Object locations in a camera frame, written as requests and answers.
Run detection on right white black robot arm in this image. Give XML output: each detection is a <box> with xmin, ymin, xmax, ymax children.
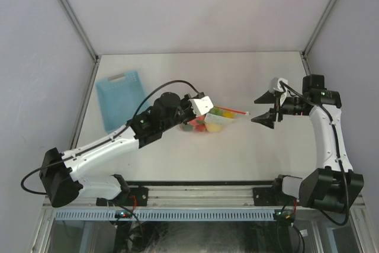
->
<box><xmin>252</xmin><ymin>74</ymin><xmax>364</xmax><ymax>213</ymax></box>

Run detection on yellow fake pear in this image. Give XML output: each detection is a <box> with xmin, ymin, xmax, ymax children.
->
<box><xmin>205</xmin><ymin>123</ymin><xmax>223</xmax><ymax>133</ymax></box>

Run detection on light blue slotted cable duct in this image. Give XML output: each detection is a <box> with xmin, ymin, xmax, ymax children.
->
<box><xmin>54</xmin><ymin>209</ymin><xmax>276</xmax><ymax>222</ymax></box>

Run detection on aluminium front rail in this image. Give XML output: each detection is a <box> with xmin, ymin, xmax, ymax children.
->
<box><xmin>42</xmin><ymin>177</ymin><xmax>282</xmax><ymax>208</ymax></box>

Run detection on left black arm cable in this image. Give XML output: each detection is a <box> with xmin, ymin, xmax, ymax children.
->
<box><xmin>20</xmin><ymin>79</ymin><xmax>205</xmax><ymax>196</ymax></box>

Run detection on green fake grape bunch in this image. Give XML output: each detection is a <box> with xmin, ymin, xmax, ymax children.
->
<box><xmin>209</xmin><ymin>107</ymin><xmax>224</xmax><ymax>117</ymax></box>

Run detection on yellow fake lemon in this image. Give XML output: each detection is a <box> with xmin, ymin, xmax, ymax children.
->
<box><xmin>222</xmin><ymin>111</ymin><xmax>235</xmax><ymax>119</ymax></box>

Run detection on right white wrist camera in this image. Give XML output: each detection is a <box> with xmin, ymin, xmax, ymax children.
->
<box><xmin>268</xmin><ymin>77</ymin><xmax>288</xmax><ymax>94</ymax></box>

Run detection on red fake strawberries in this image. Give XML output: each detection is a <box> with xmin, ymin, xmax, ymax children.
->
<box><xmin>180</xmin><ymin>117</ymin><xmax>207</xmax><ymax>132</ymax></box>

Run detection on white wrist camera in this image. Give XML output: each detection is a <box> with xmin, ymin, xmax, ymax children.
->
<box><xmin>268</xmin><ymin>77</ymin><xmax>288</xmax><ymax>94</ymax></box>
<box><xmin>189</xmin><ymin>96</ymin><xmax>214</xmax><ymax>117</ymax></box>

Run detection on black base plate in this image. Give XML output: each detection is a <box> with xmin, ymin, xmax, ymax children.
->
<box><xmin>252</xmin><ymin>187</ymin><xmax>295</xmax><ymax>206</ymax></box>
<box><xmin>111</xmin><ymin>186</ymin><xmax>149</xmax><ymax>207</ymax></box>

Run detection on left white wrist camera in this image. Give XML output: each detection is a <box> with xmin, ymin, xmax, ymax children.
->
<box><xmin>189</xmin><ymin>96</ymin><xmax>214</xmax><ymax>117</ymax></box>

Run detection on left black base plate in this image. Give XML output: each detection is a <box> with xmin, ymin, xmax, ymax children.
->
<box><xmin>111</xmin><ymin>186</ymin><xmax>149</xmax><ymax>207</ymax></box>

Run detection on light blue plastic basket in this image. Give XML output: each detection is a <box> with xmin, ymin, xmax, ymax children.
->
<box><xmin>95</xmin><ymin>70</ymin><xmax>146</xmax><ymax>133</ymax></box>

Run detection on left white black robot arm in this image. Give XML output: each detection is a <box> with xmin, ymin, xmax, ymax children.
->
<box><xmin>39</xmin><ymin>92</ymin><xmax>213</xmax><ymax>208</ymax></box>

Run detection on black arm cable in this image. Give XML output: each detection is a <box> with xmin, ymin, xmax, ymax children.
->
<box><xmin>280</xmin><ymin>82</ymin><xmax>352</xmax><ymax>226</ymax></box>
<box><xmin>20</xmin><ymin>79</ymin><xmax>205</xmax><ymax>196</ymax></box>

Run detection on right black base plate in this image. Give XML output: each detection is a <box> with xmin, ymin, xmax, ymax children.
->
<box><xmin>252</xmin><ymin>187</ymin><xmax>295</xmax><ymax>206</ymax></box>

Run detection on clear zip top bag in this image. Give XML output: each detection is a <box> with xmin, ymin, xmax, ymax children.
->
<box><xmin>179</xmin><ymin>105</ymin><xmax>252</xmax><ymax>134</ymax></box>

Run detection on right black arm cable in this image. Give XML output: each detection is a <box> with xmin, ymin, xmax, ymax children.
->
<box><xmin>280</xmin><ymin>82</ymin><xmax>352</xmax><ymax>226</ymax></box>

